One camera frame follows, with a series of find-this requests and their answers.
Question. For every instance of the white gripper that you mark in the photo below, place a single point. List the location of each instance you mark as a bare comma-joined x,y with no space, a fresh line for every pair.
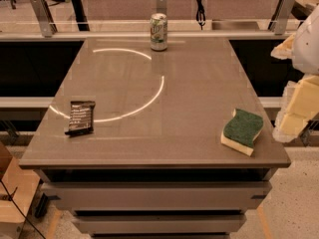
308,47

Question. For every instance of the green and yellow sponge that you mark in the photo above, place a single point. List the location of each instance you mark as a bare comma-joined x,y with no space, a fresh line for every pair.
241,131

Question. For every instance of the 7up soda can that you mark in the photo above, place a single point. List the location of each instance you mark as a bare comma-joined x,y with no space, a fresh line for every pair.
158,31

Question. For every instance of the grey drawer cabinet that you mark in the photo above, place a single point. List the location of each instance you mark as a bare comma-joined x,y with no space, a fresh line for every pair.
130,144

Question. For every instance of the lower drawer front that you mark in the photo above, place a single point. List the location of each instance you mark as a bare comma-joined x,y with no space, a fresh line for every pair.
167,224

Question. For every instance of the drawer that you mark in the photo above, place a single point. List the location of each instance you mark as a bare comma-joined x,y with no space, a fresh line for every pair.
157,196
167,224

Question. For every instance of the black snack bar wrapper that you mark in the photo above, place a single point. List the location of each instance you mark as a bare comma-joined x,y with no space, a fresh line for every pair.
81,119

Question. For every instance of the upper drawer front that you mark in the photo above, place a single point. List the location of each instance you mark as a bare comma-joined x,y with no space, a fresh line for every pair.
157,196

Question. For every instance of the wooden box at left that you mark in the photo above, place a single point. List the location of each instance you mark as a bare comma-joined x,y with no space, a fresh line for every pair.
17,190

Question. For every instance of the right metal rail bracket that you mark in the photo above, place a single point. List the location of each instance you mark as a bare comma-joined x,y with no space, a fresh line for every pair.
281,18

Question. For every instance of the metal rail bracket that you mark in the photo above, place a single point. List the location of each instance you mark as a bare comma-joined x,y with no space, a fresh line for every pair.
161,6
281,18
42,17

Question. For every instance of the centre metal rail bracket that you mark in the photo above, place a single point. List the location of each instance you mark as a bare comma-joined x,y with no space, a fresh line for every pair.
161,6

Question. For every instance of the left metal rail bracket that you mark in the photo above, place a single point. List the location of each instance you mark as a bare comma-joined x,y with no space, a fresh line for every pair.
42,17

